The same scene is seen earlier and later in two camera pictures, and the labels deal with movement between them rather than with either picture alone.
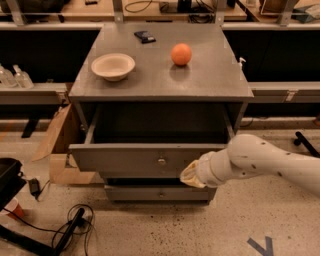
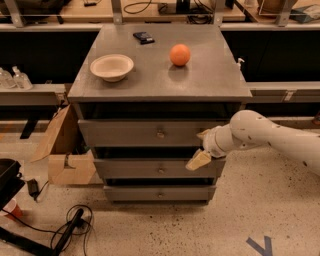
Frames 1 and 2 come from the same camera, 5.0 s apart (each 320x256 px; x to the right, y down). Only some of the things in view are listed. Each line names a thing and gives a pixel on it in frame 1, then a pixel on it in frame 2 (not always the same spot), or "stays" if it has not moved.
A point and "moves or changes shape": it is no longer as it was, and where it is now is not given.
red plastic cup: [14, 206] stays
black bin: [11, 181] stays
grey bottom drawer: [160, 194] stays
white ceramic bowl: [113, 66] stays
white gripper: [204, 171] to [210, 142]
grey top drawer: [141, 140] moves or changes shape
